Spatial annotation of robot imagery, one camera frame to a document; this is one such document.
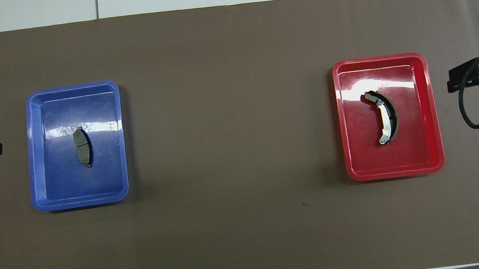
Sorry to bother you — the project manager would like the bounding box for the curved brake shoe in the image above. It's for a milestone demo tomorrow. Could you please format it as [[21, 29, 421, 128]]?
[[364, 88, 402, 147]]

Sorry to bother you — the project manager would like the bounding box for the dark grey brake pad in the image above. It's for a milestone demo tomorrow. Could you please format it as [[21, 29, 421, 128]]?
[[72, 126, 95, 169]]

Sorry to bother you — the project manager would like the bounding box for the red plastic tray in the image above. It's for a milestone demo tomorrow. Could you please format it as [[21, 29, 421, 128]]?
[[331, 50, 447, 184]]

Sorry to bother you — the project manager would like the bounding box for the blue plastic tray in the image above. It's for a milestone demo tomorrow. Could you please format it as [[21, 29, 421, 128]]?
[[19, 79, 133, 214]]

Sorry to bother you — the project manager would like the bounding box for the brown table mat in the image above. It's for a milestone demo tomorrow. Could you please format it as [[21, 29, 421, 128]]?
[[0, 0, 479, 269]]

